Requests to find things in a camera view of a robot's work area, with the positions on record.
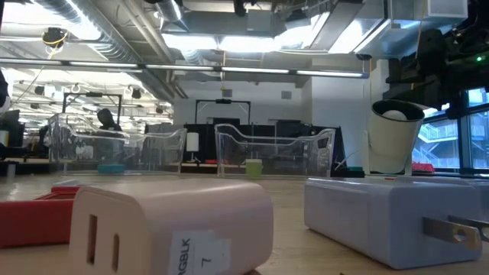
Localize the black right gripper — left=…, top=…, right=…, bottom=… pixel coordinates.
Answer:
left=414, top=22, right=489, bottom=120

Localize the lavender wall charger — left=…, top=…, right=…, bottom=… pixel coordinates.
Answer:
left=416, top=176, right=489, bottom=222
left=304, top=177, right=489, bottom=270

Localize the small green plug adapter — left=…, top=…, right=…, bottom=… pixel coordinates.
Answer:
left=245, top=158, right=264, bottom=178

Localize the teal rectangular device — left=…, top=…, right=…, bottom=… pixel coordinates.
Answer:
left=97, top=163, right=126, bottom=175

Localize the red digital thermometer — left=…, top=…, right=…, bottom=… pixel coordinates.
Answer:
left=0, top=186, right=82, bottom=249

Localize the large glass window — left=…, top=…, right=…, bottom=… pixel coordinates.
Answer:
left=412, top=87, right=489, bottom=175

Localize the small red object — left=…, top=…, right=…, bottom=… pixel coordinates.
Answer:
left=411, top=162, right=436, bottom=173

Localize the long ceiling light strip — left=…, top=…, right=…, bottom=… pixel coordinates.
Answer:
left=0, top=59, right=370, bottom=79

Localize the clear plastic bin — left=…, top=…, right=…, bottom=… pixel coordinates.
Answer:
left=214, top=123, right=336, bottom=180
left=47, top=112, right=188, bottom=176

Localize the white cylindrical lamp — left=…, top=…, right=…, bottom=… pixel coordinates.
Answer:
left=186, top=132, right=200, bottom=153

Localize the person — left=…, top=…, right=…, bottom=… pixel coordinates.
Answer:
left=95, top=108, right=124, bottom=133

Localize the silver ventilation duct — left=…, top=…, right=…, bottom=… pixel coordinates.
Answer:
left=328, top=0, right=469, bottom=58

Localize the pink wall charger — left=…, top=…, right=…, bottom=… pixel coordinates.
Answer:
left=70, top=178, right=274, bottom=275

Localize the round silver duct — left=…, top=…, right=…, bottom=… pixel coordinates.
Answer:
left=34, top=0, right=184, bottom=100

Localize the black ceiling cable reel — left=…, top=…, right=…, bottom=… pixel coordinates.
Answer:
left=40, top=26, right=69, bottom=50

